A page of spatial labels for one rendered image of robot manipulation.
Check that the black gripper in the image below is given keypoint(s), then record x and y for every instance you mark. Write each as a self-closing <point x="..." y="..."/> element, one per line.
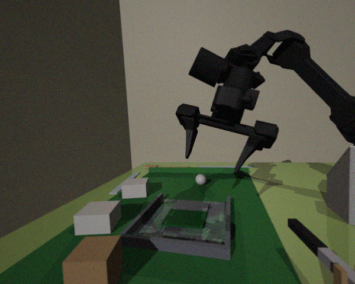
<point x="262" y="135"/>

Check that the white golf ball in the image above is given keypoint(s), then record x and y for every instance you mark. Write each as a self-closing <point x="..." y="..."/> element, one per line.
<point x="200" y="179"/>

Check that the brown block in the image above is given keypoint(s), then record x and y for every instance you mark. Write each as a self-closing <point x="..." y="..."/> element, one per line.
<point x="95" y="260"/>

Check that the dark green flat mat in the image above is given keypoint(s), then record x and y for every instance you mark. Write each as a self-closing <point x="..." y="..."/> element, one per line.
<point x="257" y="254"/>

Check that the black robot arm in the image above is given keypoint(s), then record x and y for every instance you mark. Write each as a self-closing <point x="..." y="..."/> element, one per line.
<point x="236" y="69"/>

